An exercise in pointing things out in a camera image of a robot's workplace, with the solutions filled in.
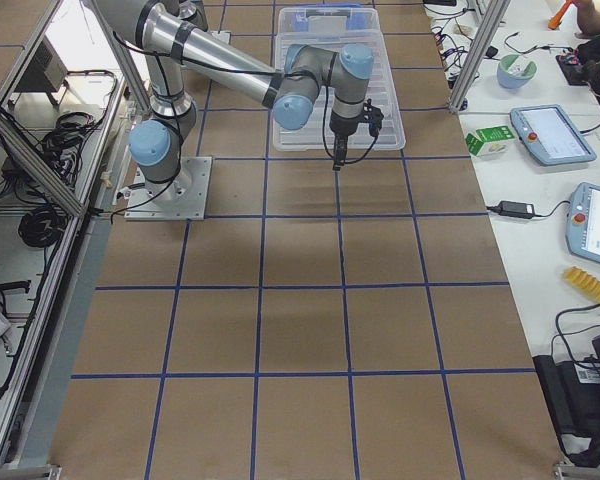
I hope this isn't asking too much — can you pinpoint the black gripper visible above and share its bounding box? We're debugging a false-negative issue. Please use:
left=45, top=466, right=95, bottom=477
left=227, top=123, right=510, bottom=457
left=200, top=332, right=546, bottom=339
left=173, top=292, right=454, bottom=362
left=329, top=98, right=384, bottom=171

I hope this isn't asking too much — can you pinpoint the clear plastic box lid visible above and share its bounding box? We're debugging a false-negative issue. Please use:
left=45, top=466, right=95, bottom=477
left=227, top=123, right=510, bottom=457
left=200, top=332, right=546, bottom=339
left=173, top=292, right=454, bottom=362
left=271, top=30, right=408, bottom=152

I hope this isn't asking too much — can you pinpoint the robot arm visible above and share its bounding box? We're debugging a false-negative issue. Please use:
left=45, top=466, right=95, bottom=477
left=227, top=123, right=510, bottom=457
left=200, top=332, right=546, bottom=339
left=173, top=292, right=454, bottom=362
left=94, top=1, right=383, bottom=203

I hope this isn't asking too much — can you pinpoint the clear plastic storage box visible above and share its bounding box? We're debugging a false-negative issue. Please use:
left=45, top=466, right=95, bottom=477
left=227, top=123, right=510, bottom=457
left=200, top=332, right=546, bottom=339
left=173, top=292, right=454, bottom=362
left=278, top=4, right=384, bottom=39

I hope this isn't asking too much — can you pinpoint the green white carton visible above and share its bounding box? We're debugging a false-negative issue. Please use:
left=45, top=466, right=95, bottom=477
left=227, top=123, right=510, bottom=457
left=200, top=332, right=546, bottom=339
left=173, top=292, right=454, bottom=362
left=465, top=125, right=515, bottom=157

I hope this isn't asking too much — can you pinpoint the black power brick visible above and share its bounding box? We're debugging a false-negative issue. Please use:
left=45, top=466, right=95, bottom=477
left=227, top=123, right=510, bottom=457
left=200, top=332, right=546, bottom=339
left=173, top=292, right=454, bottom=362
left=498, top=200, right=535, bottom=219

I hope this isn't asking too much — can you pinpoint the light blue bowl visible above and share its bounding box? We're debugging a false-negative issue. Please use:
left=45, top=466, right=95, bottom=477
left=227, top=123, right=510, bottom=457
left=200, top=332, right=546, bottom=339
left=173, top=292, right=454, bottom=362
left=496, top=54, right=537, bottom=89

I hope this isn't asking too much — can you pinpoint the teach pendant upper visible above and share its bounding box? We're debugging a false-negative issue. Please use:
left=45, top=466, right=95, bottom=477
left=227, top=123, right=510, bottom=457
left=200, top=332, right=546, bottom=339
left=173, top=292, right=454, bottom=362
left=509, top=104, right=597, bottom=167

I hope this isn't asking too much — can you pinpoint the teach pendant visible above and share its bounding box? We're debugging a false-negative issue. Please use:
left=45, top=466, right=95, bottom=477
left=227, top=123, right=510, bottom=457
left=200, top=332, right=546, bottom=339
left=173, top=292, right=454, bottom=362
left=509, top=104, right=597, bottom=167
left=565, top=182, right=600, bottom=264

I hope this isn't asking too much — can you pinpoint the teach pendant lower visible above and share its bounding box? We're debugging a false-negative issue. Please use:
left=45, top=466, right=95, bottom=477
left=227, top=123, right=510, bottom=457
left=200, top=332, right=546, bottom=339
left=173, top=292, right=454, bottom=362
left=565, top=182, right=600, bottom=264

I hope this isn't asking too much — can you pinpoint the yellow corrugated piece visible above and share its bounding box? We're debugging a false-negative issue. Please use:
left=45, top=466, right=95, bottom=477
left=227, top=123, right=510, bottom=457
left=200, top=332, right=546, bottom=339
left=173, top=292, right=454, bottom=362
left=563, top=266, right=600, bottom=304

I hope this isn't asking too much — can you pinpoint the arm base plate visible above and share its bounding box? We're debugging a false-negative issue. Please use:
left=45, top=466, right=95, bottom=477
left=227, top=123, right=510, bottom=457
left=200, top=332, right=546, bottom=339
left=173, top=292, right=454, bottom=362
left=123, top=156, right=213, bottom=221

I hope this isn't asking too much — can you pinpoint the aluminium frame post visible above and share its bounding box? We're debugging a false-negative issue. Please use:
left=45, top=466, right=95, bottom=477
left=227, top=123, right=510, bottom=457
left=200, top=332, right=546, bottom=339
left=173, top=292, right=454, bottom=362
left=448, top=0, right=510, bottom=114

